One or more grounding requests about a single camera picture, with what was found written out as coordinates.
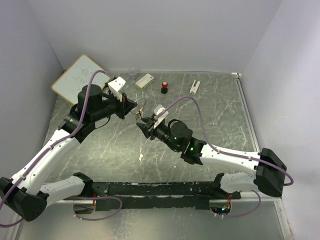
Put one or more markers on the white corner bracket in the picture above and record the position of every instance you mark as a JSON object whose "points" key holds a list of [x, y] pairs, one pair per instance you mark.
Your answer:
{"points": [[236, 74]]}

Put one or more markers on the white plastic clip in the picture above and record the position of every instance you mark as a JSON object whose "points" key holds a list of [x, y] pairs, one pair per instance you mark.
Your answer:
{"points": [[195, 86]]}

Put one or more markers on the white cardboard box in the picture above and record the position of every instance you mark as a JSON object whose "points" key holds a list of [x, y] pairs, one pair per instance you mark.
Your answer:
{"points": [[144, 82]]}

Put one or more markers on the red black stamp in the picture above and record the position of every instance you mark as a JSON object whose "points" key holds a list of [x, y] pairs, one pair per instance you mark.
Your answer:
{"points": [[164, 87]]}

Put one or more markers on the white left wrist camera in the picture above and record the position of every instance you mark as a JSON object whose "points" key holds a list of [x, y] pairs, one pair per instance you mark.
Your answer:
{"points": [[116, 87]]}

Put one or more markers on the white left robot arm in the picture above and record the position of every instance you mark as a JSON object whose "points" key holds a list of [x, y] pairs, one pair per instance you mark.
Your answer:
{"points": [[26, 192]]}

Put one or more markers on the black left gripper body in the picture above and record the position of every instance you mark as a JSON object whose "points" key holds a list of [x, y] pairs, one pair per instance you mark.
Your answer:
{"points": [[110, 106]]}

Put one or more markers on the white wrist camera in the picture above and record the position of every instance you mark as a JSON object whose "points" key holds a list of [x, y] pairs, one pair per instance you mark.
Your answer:
{"points": [[116, 87], [160, 114]]}

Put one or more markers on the clear plastic cup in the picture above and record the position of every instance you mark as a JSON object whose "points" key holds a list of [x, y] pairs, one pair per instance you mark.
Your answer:
{"points": [[132, 73]]}

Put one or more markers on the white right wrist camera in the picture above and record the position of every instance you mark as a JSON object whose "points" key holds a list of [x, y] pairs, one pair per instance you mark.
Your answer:
{"points": [[160, 114]]}

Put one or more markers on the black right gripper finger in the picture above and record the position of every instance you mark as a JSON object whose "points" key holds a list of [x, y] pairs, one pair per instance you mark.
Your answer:
{"points": [[149, 121], [145, 128]]}

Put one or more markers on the silver key bunch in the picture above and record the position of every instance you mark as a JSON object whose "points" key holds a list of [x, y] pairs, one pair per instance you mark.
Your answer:
{"points": [[139, 114]]}

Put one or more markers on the large metal keyring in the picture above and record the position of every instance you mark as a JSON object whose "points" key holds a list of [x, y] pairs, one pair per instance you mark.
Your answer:
{"points": [[141, 102]]}

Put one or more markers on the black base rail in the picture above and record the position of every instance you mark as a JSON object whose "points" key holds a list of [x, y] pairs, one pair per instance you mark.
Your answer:
{"points": [[163, 195]]}

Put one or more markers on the small framed whiteboard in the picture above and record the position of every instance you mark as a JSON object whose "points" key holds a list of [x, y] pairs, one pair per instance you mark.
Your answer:
{"points": [[71, 82]]}

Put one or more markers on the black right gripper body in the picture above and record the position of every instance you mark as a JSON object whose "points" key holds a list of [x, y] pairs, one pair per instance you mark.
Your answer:
{"points": [[162, 133]]}

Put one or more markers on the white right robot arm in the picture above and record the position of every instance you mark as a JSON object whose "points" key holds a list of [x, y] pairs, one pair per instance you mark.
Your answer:
{"points": [[262, 171]]}

